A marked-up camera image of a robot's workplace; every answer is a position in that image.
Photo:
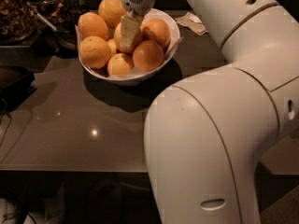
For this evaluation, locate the glass jar of nuts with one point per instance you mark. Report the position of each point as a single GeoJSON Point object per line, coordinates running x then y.
{"type": "Point", "coordinates": [17, 22]}

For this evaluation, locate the crumpled paper napkins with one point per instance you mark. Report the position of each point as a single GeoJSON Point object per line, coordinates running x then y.
{"type": "Point", "coordinates": [192, 21]}

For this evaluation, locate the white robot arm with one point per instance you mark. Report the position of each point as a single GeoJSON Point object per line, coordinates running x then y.
{"type": "Point", "coordinates": [205, 134]}

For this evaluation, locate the white ceramic bowl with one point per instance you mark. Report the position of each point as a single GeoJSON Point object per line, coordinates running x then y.
{"type": "Point", "coordinates": [136, 76]}

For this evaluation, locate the black device at left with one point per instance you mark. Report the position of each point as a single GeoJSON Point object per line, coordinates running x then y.
{"type": "Point", "coordinates": [16, 85]}

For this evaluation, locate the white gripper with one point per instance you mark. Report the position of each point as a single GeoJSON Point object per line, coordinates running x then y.
{"type": "Point", "coordinates": [139, 1]}

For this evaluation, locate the black wire stand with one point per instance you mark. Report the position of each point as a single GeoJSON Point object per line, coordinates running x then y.
{"type": "Point", "coordinates": [66, 37]}

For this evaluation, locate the small hidden middle orange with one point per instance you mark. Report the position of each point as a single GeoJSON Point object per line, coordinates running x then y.
{"type": "Point", "coordinates": [112, 46]}

